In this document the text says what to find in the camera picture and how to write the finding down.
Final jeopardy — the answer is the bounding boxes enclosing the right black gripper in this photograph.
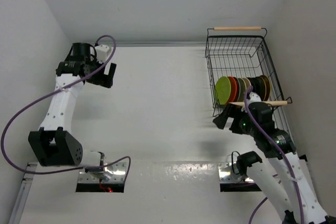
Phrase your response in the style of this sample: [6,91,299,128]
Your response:
[213,102,258,137]

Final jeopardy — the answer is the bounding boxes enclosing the green plate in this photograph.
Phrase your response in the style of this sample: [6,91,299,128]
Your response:
[215,76,231,105]

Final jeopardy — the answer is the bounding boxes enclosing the yellow patterned plate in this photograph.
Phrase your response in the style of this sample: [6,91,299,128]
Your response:
[257,77,267,101]
[260,75,271,101]

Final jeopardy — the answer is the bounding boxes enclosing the cream plate with black patch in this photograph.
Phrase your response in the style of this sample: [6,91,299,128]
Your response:
[243,78,251,90]

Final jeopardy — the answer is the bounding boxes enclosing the cream plate with flowers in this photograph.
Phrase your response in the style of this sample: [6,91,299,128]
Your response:
[238,78,246,101]

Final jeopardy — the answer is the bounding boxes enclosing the blue patterned plate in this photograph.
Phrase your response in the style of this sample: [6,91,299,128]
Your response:
[235,77,243,102]

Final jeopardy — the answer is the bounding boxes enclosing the orange plate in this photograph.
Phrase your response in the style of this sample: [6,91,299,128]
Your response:
[228,76,238,103]

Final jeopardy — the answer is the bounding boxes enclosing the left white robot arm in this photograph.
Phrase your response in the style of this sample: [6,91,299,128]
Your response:
[28,42,116,181]

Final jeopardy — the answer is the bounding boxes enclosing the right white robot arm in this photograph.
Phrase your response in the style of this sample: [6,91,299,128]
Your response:
[213,102,335,223]

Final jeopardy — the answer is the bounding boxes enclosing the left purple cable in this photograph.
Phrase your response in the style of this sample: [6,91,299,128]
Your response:
[1,35,131,175]

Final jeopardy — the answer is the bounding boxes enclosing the purple cable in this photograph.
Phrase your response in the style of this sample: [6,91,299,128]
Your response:
[243,85,305,224]
[1,35,131,175]

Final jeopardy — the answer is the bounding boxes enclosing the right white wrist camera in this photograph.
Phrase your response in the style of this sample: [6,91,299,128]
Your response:
[247,92,262,104]

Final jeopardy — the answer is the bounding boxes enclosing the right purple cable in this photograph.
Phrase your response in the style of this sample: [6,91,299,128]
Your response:
[243,85,305,224]

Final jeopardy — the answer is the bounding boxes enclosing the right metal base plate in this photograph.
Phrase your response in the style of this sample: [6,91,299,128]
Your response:
[218,162,254,184]

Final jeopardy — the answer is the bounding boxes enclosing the metal base plate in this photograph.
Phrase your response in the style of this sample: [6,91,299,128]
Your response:
[218,162,254,184]
[78,162,127,184]

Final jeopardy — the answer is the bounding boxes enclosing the black wire dish rack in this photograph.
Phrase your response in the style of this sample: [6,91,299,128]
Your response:
[205,26,292,118]

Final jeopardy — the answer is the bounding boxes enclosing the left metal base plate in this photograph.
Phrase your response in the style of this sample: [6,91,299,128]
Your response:
[78,162,127,184]

